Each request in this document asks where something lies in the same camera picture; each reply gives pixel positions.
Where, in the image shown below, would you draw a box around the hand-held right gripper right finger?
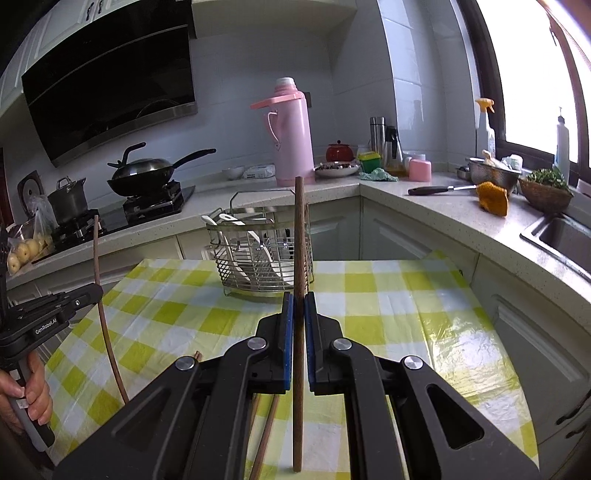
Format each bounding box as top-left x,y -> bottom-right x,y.
303,291 -> 541,480

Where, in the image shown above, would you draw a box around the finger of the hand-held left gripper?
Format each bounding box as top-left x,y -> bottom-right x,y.
58,283 -> 105,317

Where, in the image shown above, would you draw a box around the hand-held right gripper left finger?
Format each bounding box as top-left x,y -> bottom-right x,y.
53,292 -> 295,480

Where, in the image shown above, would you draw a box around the metal wire utensil rack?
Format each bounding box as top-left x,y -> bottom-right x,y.
205,191 -> 315,298

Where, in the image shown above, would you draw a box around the person's left hand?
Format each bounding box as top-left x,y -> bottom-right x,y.
0,355 -> 53,435

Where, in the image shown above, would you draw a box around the plastic bag of potatoes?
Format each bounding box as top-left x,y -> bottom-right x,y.
4,196 -> 58,275

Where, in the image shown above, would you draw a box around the yellow checked tablecloth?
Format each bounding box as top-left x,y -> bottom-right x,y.
44,251 -> 541,480

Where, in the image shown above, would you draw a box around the steel stock pot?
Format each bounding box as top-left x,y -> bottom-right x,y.
47,176 -> 88,225

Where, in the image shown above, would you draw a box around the black gas stove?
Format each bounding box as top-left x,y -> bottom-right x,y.
51,180 -> 197,252

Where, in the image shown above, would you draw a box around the black white kitchen appliance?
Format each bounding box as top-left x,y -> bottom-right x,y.
17,170 -> 44,217

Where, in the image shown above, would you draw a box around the black wok with lid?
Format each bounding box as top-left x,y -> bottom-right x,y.
107,142 -> 217,197

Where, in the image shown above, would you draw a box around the white base cabinets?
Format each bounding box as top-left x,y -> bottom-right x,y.
0,194 -> 591,462

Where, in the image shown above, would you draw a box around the plate of food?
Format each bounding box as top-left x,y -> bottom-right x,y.
314,161 -> 360,178

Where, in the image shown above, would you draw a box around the red enamel pot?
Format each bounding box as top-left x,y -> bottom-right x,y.
326,141 -> 355,162

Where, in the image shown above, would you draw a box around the pink thermos jug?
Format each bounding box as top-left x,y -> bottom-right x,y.
250,77 -> 315,186

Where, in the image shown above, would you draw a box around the dark oil bottle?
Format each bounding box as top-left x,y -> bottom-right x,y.
382,126 -> 409,177

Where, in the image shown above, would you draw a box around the black range hood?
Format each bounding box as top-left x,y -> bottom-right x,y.
21,0 -> 199,168

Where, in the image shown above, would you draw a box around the steel vacuum bottle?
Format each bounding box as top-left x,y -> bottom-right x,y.
369,117 -> 385,153

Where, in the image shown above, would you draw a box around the orange cloth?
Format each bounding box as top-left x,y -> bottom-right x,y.
475,181 -> 509,217

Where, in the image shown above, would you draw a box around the steel colander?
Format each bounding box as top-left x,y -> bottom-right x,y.
465,157 -> 522,190

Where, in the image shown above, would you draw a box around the white upper cabinet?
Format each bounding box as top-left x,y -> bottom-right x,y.
0,0 -> 112,116

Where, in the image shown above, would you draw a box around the spray bottle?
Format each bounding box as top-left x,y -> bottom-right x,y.
475,98 -> 497,160

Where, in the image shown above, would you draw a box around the steel sink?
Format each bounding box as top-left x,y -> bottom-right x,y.
521,213 -> 591,282

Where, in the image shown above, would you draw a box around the wicker basket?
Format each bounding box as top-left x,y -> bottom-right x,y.
518,178 -> 574,214

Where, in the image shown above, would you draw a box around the green vegetables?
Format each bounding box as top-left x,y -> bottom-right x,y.
526,168 -> 571,191

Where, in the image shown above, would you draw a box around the white soap bottle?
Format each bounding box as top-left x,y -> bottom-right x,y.
554,107 -> 572,172

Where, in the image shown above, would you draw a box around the window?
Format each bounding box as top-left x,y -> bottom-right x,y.
457,0 -> 591,185

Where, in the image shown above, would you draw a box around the black handled knife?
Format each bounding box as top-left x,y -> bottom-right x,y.
407,184 -> 477,197

